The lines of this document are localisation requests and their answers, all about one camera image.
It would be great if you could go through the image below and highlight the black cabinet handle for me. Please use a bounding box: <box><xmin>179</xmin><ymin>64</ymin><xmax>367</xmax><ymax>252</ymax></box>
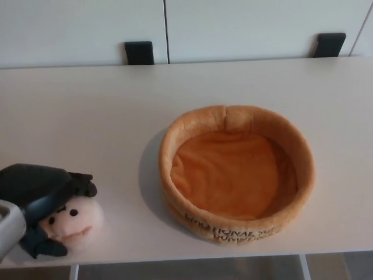
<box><xmin>124</xmin><ymin>41</ymin><xmax>154</xmax><ymax>65</ymax></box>
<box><xmin>312</xmin><ymin>32</ymin><xmax>347</xmax><ymax>58</ymax></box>

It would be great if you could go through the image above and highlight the white cabinet door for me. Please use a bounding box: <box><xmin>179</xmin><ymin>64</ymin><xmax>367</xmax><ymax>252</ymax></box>
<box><xmin>0</xmin><ymin>0</ymin><xmax>171</xmax><ymax>70</ymax></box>
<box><xmin>353</xmin><ymin>8</ymin><xmax>373</xmax><ymax>58</ymax></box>
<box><xmin>163</xmin><ymin>0</ymin><xmax>373</xmax><ymax>64</ymax></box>

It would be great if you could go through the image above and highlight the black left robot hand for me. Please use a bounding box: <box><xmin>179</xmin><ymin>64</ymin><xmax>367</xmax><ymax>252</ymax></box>
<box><xmin>0</xmin><ymin>163</ymin><xmax>98</xmax><ymax>260</ymax></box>

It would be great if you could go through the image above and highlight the orange round plush basket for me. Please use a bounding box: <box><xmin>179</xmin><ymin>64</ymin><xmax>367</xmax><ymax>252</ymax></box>
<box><xmin>157</xmin><ymin>104</ymin><xmax>317</xmax><ymax>244</ymax></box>

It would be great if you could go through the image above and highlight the pink plush dumpling toy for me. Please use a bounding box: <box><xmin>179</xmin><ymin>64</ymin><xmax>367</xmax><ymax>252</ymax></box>
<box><xmin>38</xmin><ymin>197</ymin><xmax>105</xmax><ymax>254</ymax></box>

